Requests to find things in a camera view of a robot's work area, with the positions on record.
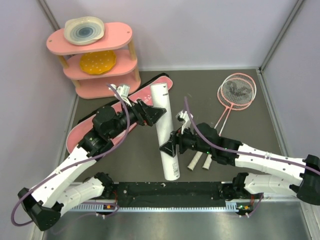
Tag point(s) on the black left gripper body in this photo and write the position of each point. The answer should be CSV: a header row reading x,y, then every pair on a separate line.
x,y
141,118

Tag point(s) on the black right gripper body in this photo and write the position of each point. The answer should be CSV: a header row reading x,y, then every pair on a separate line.
x,y
186,140

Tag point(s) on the pink racket bag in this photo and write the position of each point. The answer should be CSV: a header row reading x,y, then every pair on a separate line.
x,y
85,124

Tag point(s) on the white shuttlecock tube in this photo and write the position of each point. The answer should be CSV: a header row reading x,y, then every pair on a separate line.
x,y
164,126

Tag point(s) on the pink badminton racket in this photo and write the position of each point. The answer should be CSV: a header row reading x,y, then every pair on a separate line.
x,y
235,100
225,105

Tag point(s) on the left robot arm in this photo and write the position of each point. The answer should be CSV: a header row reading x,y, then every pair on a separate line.
x,y
48,201

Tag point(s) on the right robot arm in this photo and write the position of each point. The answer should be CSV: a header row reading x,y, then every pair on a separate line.
x,y
299,177

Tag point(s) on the pink three-tier wooden shelf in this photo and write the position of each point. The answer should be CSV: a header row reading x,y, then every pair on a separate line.
x,y
119,38

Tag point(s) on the yellow dotted plate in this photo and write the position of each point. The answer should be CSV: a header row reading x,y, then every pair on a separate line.
x,y
98,63

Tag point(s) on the white blue ceramic bowl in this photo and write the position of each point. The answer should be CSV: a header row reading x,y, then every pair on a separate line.
x,y
84,31

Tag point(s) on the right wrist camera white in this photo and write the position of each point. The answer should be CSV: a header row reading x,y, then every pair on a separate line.
x,y
184,118

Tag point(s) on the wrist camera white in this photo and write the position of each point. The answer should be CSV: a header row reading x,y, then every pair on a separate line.
x,y
184,118
123,91

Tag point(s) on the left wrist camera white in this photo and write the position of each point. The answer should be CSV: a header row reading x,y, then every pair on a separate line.
x,y
123,91

